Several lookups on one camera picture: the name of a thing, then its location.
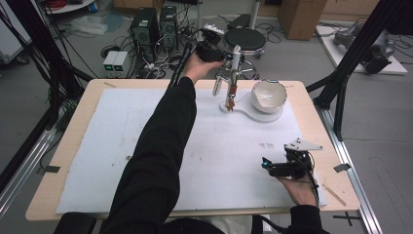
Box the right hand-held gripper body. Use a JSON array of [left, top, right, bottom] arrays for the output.
[[269, 137, 324, 179]]

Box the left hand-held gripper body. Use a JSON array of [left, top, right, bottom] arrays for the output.
[[194, 24, 226, 63]]

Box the white key stand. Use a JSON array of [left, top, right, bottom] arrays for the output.
[[218, 44, 284, 124]]

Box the person's left hand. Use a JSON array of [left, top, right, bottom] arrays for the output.
[[181, 53, 225, 86]]

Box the person's right hand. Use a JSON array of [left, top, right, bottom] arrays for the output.
[[277, 175, 319, 208]]

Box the black round stool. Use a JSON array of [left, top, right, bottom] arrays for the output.
[[223, 27, 268, 81]]

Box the white foam mat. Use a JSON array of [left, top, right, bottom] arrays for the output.
[[55, 87, 328, 215]]

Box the black computer tower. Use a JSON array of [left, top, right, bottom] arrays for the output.
[[159, 4, 180, 53], [130, 7, 161, 60]]

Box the black tape piece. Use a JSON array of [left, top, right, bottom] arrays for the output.
[[333, 163, 353, 174], [41, 165, 61, 175]]

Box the thin wooden stick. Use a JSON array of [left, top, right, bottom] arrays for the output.
[[321, 183, 347, 208]]

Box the white egg-shaped bowl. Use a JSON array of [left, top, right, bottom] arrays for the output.
[[250, 78, 288, 115]]

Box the black tape cross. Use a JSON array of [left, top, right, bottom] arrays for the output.
[[332, 211, 361, 227]]

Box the cardboard box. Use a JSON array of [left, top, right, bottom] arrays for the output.
[[278, 0, 328, 42]]

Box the white power supply box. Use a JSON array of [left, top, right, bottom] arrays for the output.
[[112, 51, 130, 74], [102, 50, 120, 74]]

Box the white floor board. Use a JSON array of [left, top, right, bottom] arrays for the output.
[[316, 24, 408, 76]]

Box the clear plastic sheet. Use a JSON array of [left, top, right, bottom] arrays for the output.
[[68, 14, 109, 36]]

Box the grey black device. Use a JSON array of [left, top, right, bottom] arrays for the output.
[[333, 22, 397, 74]]

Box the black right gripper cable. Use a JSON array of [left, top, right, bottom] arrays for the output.
[[291, 152, 320, 209]]

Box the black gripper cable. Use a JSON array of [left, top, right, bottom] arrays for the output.
[[168, 41, 193, 90], [291, 152, 320, 209]]

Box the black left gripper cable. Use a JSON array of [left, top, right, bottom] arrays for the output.
[[168, 41, 193, 90]]

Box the aluminium rail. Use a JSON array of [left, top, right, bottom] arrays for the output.
[[316, 105, 385, 234], [0, 129, 56, 214]]

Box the black metal frame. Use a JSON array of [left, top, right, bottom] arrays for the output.
[[306, 0, 413, 141], [0, 0, 95, 183]]

